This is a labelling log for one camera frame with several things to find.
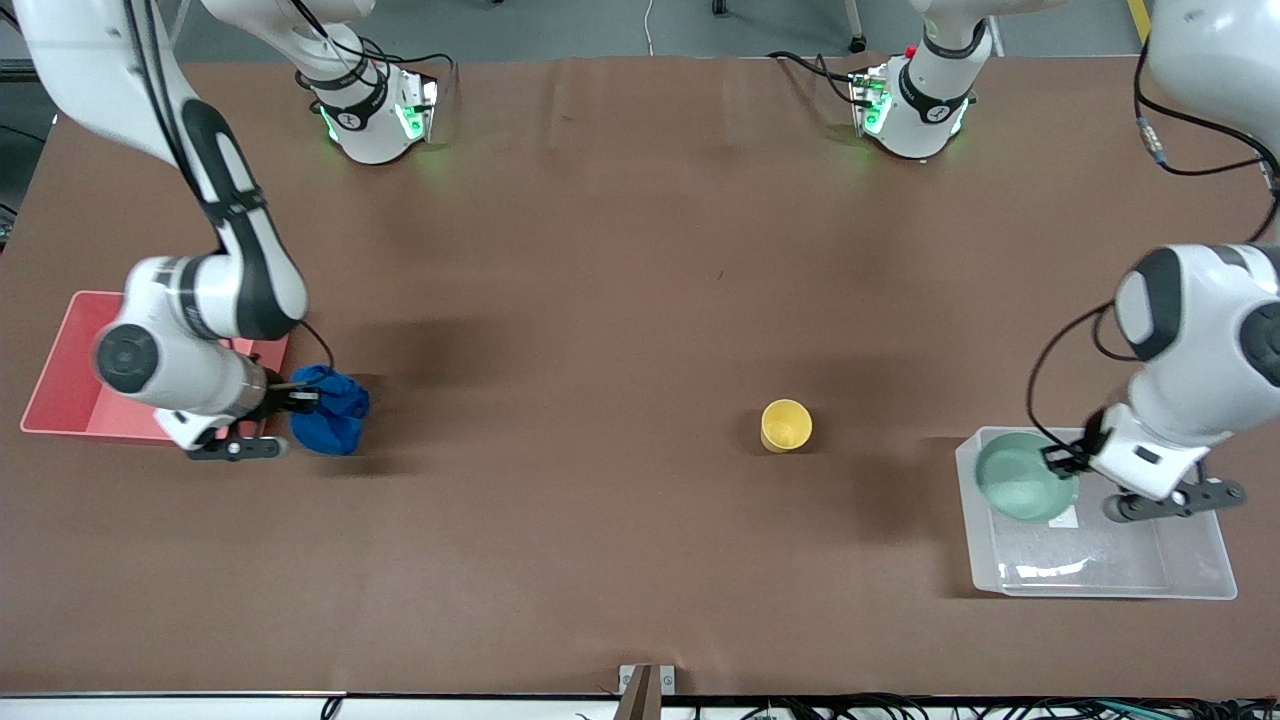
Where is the blue cloth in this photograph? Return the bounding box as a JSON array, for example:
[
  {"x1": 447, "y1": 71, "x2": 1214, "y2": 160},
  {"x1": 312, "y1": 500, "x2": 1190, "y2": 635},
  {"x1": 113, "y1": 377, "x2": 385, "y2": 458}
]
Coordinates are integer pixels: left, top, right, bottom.
[{"x1": 289, "y1": 364, "x2": 372, "y2": 457}]

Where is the green plastic bowl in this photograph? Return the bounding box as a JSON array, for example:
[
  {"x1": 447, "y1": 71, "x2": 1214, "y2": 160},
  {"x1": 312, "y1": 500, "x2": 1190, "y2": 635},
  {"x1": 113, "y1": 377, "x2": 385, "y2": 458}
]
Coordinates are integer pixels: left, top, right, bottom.
[{"x1": 975, "y1": 431, "x2": 1082, "y2": 524}]

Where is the yellow plastic cup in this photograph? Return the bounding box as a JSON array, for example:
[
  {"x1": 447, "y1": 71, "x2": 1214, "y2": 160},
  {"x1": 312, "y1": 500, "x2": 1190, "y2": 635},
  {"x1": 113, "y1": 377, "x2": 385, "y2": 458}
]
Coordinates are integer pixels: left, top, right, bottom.
[{"x1": 760, "y1": 399, "x2": 813, "y2": 454}]

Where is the pink plastic box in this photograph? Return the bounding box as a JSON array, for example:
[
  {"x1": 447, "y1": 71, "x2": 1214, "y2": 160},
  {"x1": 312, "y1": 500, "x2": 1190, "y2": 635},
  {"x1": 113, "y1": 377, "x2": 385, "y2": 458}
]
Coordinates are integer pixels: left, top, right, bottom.
[{"x1": 20, "y1": 290, "x2": 291, "y2": 446}]

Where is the clear plastic tray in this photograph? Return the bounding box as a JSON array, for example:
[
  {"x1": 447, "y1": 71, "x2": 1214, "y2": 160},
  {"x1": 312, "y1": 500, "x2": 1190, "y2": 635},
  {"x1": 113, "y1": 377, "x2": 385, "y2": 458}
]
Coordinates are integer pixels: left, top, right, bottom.
[{"x1": 955, "y1": 426, "x2": 1239, "y2": 602}]

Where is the black floor cable bundle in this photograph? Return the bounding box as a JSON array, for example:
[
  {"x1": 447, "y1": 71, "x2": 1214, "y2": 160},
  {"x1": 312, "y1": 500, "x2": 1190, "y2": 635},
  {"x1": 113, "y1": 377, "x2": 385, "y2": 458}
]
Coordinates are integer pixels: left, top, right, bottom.
[{"x1": 575, "y1": 693, "x2": 1280, "y2": 720}]

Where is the white table edge rail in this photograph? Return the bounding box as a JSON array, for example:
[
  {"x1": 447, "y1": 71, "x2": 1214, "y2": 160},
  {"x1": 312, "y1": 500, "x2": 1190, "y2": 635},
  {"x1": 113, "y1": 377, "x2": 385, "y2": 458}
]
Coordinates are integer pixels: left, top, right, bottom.
[{"x1": 0, "y1": 691, "x2": 621, "y2": 720}]

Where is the black left arm upper cable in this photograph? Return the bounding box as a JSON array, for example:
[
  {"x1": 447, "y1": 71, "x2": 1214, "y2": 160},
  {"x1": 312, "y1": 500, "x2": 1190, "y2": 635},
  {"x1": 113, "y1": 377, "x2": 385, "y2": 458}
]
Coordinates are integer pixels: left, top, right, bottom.
[{"x1": 1132, "y1": 40, "x2": 1280, "y2": 216}]

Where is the black right base cable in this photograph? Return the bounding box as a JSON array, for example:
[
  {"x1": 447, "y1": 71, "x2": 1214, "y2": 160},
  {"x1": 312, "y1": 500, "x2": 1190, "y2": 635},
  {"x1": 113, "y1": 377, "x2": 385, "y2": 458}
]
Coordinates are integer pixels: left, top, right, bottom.
[{"x1": 375, "y1": 48, "x2": 458, "y2": 77}]

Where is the black base cable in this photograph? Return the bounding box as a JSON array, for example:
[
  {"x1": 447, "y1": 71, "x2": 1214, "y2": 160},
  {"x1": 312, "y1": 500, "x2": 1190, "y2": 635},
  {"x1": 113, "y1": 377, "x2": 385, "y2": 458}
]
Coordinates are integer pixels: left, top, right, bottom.
[
  {"x1": 375, "y1": 48, "x2": 458, "y2": 77},
  {"x1": 767, "y1": 50, "x2": 863, "y2": 103}
]

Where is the metal table edge bracket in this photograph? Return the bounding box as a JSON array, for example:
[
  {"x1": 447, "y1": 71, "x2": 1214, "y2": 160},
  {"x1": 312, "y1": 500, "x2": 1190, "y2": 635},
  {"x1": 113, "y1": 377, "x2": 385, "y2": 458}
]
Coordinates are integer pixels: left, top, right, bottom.
[{"x1": 617, "y1": 664, "x2": 677, "y2": 720}]

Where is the black left base cable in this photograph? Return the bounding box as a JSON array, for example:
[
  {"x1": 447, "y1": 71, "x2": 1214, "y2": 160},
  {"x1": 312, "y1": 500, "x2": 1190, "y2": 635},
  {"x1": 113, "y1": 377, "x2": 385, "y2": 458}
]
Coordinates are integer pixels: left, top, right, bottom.
[{"x1": 767, "y1": 50, "x2": 863, "y2": 103}]

